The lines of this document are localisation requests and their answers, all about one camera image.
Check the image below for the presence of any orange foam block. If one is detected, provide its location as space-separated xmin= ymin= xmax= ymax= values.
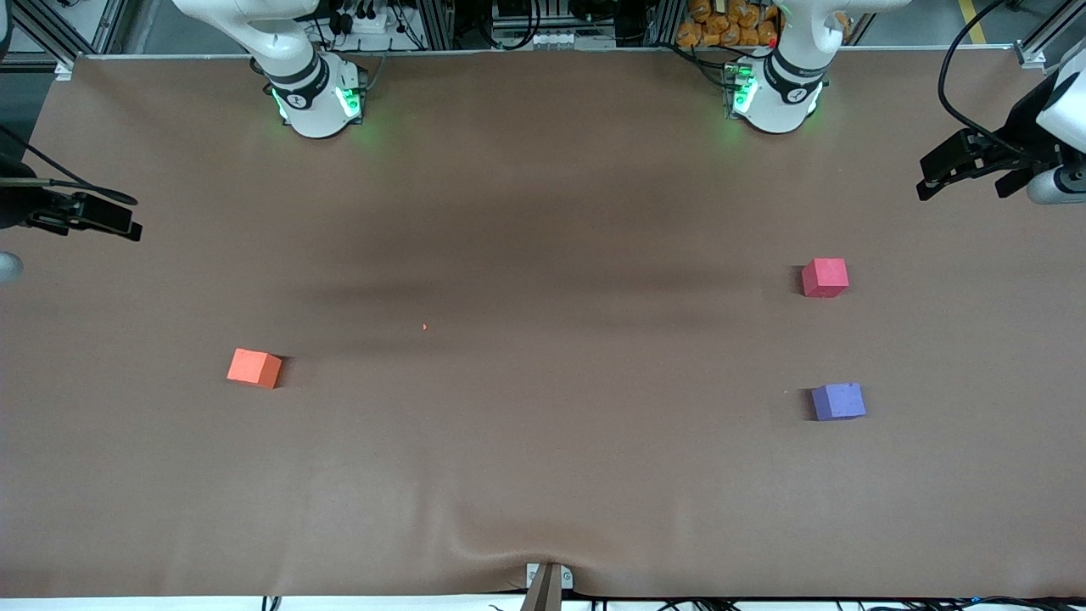
xmin=227 ymin=348 xmax=283 ymax=390

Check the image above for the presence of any red foam block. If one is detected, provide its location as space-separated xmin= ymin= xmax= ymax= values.
xmin=801 ymin=258 xmax=850 ymax=299

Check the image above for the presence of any pile of orange snacks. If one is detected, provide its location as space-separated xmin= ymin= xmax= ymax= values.
xmin=676 ymin=0 xmax=781 ymax=49

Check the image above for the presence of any purple foam block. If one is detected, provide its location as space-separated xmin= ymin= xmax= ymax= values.
xmin=810 ymin=383 xmax=868 ymax=423

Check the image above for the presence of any white power strip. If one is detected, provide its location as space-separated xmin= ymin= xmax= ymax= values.
xmin=327 ymin=0 xmax=393 ymax=36

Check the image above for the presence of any brown table mat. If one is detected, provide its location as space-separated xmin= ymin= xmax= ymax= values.
xmin=0 ymin=47 xmax=1086 ymax=599

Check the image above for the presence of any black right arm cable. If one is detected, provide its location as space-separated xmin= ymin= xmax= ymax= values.
xmin=0 ymin=126 xmax=138 ymax=207

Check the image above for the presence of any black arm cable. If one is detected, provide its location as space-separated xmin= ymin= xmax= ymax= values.
xmin=937 ymin=0 xmax=1066 ymax=166
xmin=0 ymin=126 xmax=138 ymax=207

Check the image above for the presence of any aluminium frame profile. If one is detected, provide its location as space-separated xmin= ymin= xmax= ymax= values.
xmin=1018 ymin=0 xmax=1086 ymax=62
xmin=8 ymin=0 xmax=79 ymax=70

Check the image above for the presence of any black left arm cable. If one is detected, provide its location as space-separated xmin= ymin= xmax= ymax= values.
xmin=937 ymin=0 xmax=1066 ymax=166

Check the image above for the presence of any metal clamp bracket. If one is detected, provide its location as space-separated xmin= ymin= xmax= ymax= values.
xmin=522 ymin=562 xmax=575 ymax=611

